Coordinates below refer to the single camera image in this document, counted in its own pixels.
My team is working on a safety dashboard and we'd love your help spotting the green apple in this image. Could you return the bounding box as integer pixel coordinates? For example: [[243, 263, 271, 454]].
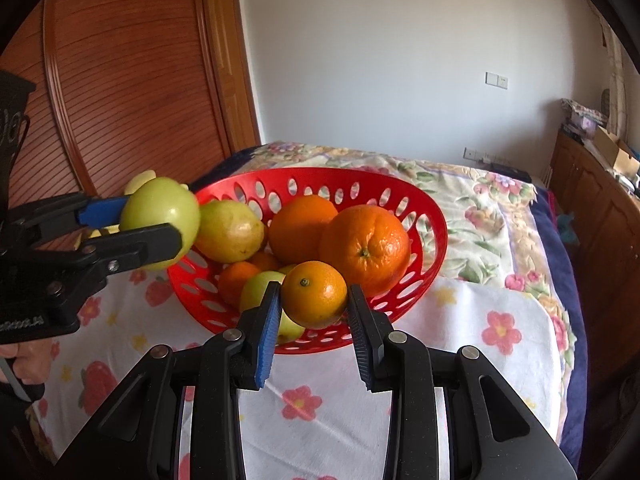
[[239, 271, 305, 344], [119, 177, 201, 271]]

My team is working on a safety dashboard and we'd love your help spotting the yellow-green pear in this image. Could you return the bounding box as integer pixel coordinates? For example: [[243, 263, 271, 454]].
[[194, 200, 265, 263]]

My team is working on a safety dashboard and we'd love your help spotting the small tangerine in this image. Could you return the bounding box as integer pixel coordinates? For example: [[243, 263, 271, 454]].
[[280, 261, 347, 330], [218, 261, 260, 309], [250, 252, 281, 272]]

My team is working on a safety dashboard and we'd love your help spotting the large orange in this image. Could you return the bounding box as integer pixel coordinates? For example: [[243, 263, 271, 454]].
[[269, 195, 337, 264], [319, 205, 411, 298]]

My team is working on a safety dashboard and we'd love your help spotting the person's hand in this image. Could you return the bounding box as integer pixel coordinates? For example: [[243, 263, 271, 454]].
[[0, 339, 52, 385]]

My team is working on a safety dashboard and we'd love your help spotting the red perforated plastic basket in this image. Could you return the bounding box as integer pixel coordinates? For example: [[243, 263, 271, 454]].
[[167, 167, 448, 354]]

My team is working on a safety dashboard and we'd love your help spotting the white floral fruit-print cloth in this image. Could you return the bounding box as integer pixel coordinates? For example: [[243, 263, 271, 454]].
[[35, 278, 575, 479]]

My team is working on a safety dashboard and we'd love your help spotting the wooden louvered wardrobe door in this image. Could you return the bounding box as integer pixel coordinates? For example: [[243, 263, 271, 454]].
[[1, 0, 259, 206]]

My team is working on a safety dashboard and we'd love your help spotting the floral patterned bed quilt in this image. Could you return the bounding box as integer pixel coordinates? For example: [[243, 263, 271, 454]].
[[190, 142, 587, 465]]

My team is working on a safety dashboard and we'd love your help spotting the brown wooden cabinet row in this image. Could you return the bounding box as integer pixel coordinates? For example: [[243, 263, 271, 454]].
[[550, 131, 639, 389]]

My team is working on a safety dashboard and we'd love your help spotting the cardboard box on cabinet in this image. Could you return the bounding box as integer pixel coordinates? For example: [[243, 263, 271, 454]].
[[592, 126, 639, 179]]

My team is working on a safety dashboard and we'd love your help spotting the white wall socket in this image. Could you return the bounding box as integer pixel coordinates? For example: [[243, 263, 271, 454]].
[[463, 148, 492, 164]]

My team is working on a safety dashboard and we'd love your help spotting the white wall switch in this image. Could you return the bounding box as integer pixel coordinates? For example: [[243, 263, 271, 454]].
[[485, 72, 509, 90]]

